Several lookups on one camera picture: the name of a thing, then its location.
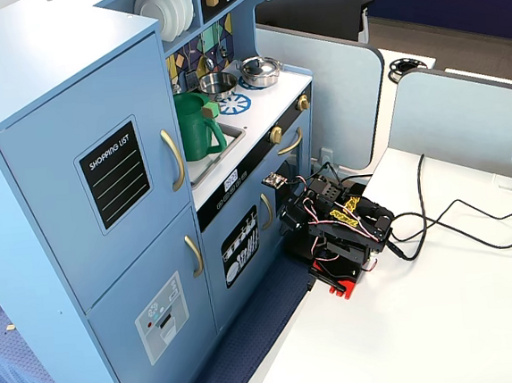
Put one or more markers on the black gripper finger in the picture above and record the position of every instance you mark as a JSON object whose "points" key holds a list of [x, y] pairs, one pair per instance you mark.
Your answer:
{"points": [[294, 247], [308, 246]]}

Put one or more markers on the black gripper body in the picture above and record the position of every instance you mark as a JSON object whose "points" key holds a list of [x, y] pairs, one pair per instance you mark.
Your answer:
{"points": [[335, 277]]}

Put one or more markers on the blue shopping list cabinet door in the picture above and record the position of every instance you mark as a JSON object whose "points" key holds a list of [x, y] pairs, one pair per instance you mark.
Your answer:
{"points": [[50, 196]]}

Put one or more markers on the red robot base clamp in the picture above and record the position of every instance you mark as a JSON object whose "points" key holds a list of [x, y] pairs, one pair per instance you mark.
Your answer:
{"points": [[345, 289]]}

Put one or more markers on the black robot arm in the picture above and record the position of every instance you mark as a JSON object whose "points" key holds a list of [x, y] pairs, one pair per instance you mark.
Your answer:
{"points": [[354, 232]]}

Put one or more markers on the blue dishwasher print door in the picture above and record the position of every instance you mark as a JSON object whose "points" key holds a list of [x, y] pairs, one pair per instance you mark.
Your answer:
{"points": [[218, 302]]}

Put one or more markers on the blue ice dispenser fridge door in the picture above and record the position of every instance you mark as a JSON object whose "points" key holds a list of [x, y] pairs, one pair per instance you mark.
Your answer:
{"points": [[117, 347]]}

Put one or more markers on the gold stove knob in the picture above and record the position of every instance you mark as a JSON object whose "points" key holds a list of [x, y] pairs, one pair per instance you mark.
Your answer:
{"points": [[275, 134], [303, 102]]}

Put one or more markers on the white toy sink basin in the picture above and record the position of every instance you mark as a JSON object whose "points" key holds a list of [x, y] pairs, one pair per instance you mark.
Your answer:
{"points": [[228, 135]]}

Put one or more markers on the green wooden block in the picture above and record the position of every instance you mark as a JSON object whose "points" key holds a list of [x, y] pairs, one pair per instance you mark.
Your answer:
{"points": [[212, 110]]}

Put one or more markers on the green plastic pitcher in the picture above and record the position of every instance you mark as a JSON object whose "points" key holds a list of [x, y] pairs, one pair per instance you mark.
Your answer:
{"points": [[194, 125]]}

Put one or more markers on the wide light blue desk partition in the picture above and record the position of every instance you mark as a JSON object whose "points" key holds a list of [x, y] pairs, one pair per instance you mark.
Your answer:
{"points": [[346, 94]]}

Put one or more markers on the steel toy pot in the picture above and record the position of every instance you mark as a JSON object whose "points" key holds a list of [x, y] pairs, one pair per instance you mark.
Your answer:
{"points": [[264, 81]]}

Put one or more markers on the steel toy pan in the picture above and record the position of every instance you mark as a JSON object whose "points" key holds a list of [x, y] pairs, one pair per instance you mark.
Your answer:
{"points": [[217, 83]]}

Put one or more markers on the steel pot lid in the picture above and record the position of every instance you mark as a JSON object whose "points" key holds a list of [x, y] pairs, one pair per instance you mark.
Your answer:
{"points": [[258, 66]]}

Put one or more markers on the hanging toy spatula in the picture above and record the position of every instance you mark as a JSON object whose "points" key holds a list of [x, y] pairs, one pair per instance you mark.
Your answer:
{"points": [[192, 80]]}

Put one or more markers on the hanging toy ladle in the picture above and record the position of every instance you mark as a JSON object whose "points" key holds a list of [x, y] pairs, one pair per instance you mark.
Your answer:
{"points": [[208, 62]]}

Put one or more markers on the small hanging toy utensil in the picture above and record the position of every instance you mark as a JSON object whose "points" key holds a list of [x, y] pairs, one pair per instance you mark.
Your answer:
{"points": [[223, 51]]}

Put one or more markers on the filament spool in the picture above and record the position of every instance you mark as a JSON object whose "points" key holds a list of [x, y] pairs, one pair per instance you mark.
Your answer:
{"points": [[400, 69]]}

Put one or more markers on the black Dell monitor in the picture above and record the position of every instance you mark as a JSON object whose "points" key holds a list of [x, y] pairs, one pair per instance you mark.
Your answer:
{"points": [[307, 3]]}

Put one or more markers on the black toy microwave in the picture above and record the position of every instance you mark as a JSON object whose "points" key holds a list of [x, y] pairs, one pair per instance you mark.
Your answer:
{"points": [[239, 0]]}

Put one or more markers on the office chair with black armrest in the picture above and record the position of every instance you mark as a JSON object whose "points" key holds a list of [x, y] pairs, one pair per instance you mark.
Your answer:
{"points": [[366, 2]]}

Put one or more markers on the white toy plate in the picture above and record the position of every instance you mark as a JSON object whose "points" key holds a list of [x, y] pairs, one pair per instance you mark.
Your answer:
{"points": [[188, 2], [173, 10], [148, 6], [181, 5]]}

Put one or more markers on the small tan scrap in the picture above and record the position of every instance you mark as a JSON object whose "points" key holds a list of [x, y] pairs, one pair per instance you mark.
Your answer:
{"points": [[10, 328]]}

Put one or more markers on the blue toy kitchen body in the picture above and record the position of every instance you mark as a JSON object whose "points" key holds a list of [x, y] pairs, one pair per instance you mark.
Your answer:
{"points": [[25, 64]]}

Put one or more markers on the small camera circuit board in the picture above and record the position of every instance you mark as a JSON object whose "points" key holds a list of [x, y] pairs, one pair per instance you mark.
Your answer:
{"points": [[275, 180]]}

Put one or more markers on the white wall socket box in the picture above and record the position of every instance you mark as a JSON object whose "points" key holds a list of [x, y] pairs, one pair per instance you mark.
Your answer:
{"points": [[326, 156]]}

